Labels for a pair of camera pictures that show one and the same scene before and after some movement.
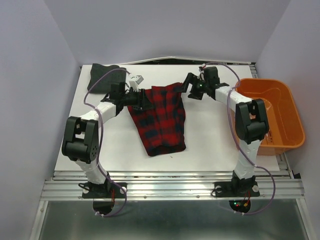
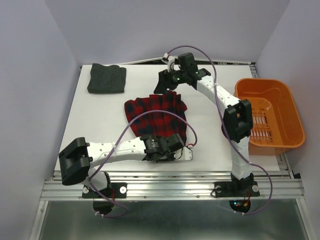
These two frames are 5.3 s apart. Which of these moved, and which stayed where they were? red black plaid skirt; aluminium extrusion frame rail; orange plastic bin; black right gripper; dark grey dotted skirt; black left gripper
Moved: black right gripper; black left gripper
Stayed: dark grey dotted skirt; aluminium extrusion frame rail; red black plaid skirt; orange plastic bin
